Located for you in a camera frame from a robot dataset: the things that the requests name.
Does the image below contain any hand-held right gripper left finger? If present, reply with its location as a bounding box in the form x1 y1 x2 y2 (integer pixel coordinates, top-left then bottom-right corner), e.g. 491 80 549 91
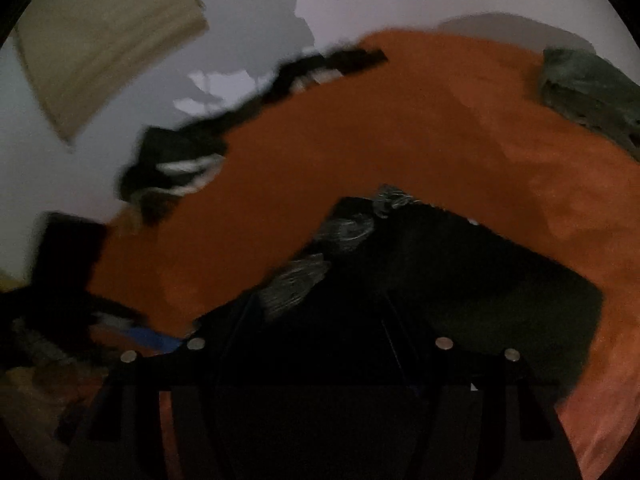
60 336 217 480

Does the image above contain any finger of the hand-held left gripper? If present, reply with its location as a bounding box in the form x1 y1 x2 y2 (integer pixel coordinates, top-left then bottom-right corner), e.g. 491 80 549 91
89 311 187 357

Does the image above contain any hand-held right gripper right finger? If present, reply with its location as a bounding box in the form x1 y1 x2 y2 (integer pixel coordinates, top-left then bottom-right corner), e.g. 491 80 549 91
400 336 581 480

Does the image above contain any black paisley print garment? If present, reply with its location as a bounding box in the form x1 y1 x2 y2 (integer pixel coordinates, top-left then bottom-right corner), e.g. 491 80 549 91
192 184 607 480

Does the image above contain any black garment with white trim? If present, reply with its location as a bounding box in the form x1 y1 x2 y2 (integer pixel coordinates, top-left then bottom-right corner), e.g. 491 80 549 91
116 47 390 227

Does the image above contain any beige curtain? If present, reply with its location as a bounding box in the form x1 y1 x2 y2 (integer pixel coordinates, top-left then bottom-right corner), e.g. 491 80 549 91
13 0 209 146

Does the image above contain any orange fleece blanket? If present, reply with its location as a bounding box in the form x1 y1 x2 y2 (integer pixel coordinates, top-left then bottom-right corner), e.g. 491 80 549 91
84 27 640 480

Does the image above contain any grey-green folded garment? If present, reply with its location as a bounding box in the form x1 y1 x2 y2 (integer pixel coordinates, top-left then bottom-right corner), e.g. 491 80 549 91
537 47 640 162

